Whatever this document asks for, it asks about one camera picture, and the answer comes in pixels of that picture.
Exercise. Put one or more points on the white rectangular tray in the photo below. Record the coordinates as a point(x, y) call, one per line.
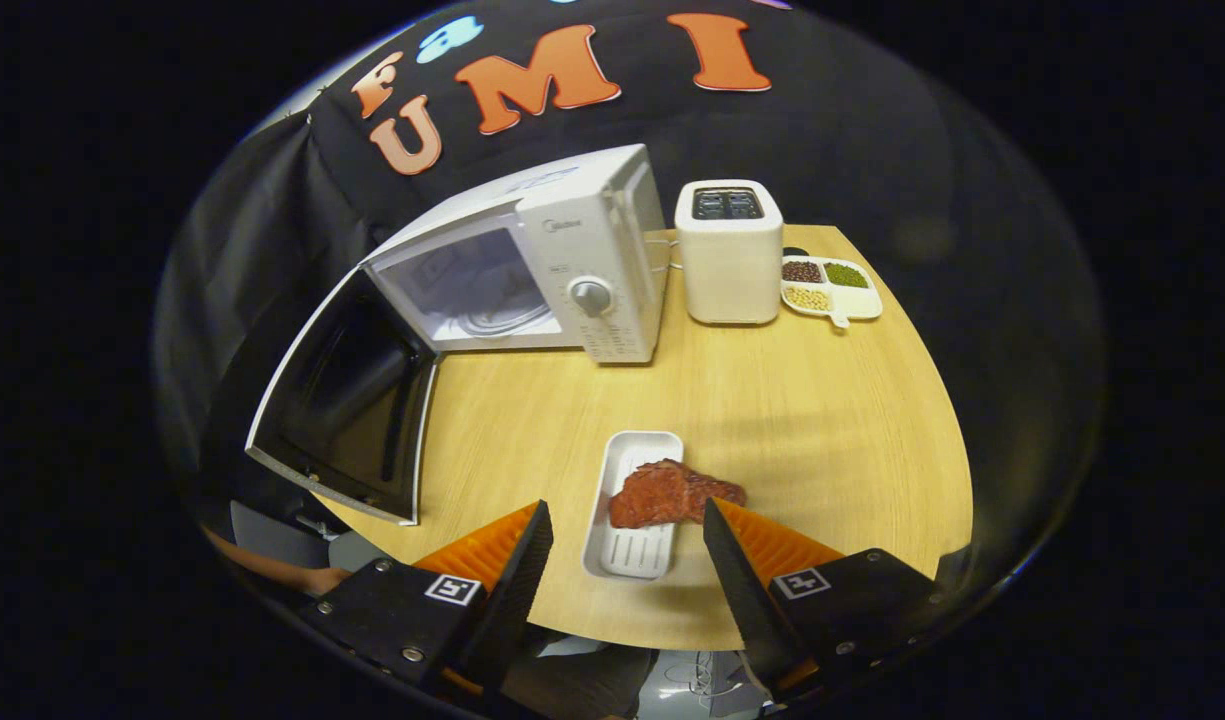
point(632, 555)

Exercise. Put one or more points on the white toaster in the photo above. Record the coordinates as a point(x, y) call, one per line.
point(729, 270)

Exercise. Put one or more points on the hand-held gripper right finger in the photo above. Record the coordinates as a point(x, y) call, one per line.
point(747, 600)

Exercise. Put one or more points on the white divided dish of beans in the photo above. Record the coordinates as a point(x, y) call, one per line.
point(859, 302)

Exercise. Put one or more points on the white microwave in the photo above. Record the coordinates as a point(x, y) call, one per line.
point(602, 230)

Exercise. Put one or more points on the red raw meat steak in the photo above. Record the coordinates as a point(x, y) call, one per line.
point(662, 495)

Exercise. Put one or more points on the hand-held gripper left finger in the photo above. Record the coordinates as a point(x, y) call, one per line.
point(517, 590)

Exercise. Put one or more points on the glass turntable plate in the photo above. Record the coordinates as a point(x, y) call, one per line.
point(502, 322)

